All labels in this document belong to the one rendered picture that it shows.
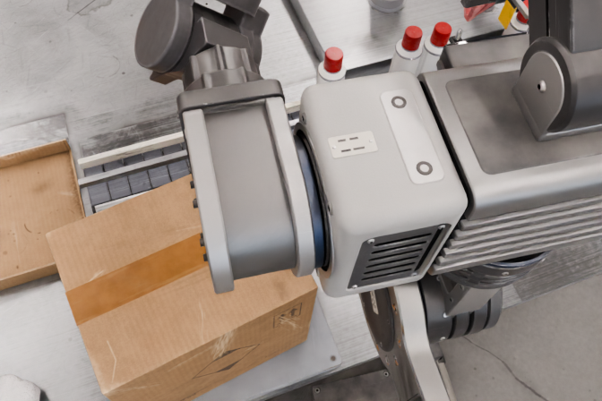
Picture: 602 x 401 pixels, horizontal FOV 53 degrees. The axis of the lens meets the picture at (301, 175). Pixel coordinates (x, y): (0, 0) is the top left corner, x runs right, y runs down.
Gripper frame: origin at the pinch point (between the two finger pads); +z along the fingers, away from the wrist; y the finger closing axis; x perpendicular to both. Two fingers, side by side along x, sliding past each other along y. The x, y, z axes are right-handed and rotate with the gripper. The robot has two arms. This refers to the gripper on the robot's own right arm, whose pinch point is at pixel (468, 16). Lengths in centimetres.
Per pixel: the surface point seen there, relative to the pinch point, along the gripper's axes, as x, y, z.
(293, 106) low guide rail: 3.6, 38.3, 10.6
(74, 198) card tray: 6, 84, 19
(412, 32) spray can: 6.2, 17.2, -6.9
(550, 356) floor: 58, -33, 101
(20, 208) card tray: 5, 94, 19
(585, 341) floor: 58, -47, 101
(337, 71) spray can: 8.2, 32.4, -3.7
